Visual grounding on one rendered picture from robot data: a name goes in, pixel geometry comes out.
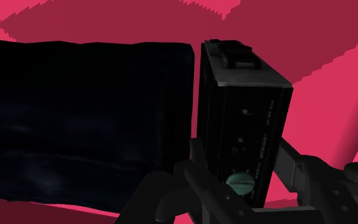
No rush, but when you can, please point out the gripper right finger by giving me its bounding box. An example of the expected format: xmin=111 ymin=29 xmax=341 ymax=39
xmin=273 ymin=138 xmax=358 ymax=224

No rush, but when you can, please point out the black box with green knob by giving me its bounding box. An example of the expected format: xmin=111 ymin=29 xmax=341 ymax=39
xmin=196 ymin=39 xmax=294 ymax=209

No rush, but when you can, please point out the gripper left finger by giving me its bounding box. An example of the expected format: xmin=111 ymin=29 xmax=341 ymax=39
xmin=115 ymin=137 xmax=256 ymax=224

